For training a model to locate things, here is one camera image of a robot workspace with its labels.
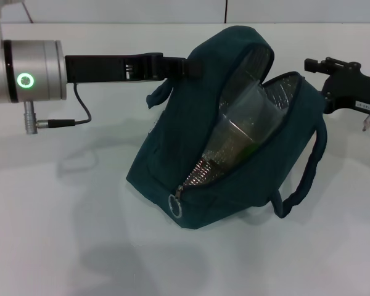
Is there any dark teal fabric lunch bag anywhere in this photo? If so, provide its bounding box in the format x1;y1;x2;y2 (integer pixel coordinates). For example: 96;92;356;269
125;25;328;231

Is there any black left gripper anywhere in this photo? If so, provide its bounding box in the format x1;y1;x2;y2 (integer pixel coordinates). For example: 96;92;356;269
64;52;204;84

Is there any clear container with blue-rimmed lid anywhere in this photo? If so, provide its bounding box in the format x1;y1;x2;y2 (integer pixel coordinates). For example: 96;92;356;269
203;86;285;173

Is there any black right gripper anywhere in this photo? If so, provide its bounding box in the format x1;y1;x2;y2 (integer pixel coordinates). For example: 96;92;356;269
304;56;370;115

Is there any metal zipper pull ring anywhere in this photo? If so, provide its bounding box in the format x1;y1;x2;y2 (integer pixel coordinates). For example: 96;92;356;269
167;192;184;219

